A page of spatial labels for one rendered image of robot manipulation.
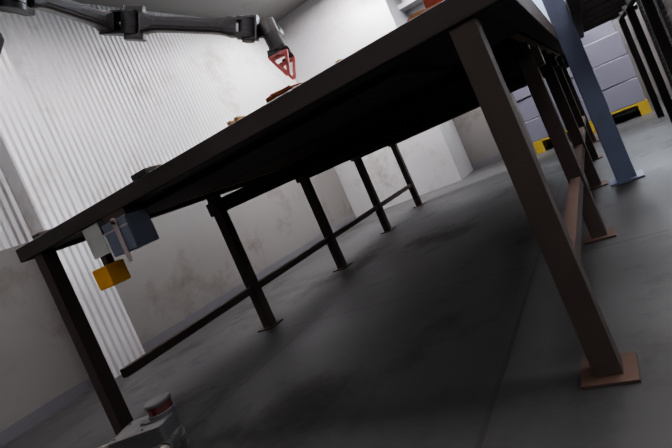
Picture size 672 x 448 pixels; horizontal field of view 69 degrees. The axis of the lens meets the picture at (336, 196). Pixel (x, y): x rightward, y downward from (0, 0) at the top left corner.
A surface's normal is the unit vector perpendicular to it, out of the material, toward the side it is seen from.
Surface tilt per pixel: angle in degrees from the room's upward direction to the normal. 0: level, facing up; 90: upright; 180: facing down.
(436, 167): 90
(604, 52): 90
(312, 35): 90
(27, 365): 90
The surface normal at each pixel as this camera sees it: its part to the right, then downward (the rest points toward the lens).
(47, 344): 0.79, -0.32
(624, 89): -0.47, 0.23
